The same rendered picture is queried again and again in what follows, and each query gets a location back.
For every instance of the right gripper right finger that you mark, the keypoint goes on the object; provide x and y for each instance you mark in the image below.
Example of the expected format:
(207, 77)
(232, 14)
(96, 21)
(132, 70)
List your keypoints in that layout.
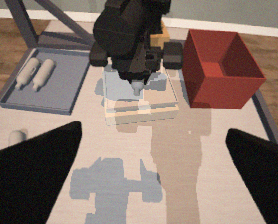
(256, 160)

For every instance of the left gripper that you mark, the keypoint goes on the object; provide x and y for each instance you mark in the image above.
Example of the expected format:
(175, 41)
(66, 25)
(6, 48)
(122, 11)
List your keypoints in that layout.
(172, 51)

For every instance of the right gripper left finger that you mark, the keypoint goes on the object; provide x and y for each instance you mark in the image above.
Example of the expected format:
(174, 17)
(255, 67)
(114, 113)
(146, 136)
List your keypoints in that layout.
(33, 172)

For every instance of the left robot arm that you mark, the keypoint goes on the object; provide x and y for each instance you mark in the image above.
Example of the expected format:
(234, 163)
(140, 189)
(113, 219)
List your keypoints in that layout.
(117, 28)

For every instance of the red open box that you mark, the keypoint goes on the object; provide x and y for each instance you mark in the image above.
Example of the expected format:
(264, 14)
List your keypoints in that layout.
(235, 75)

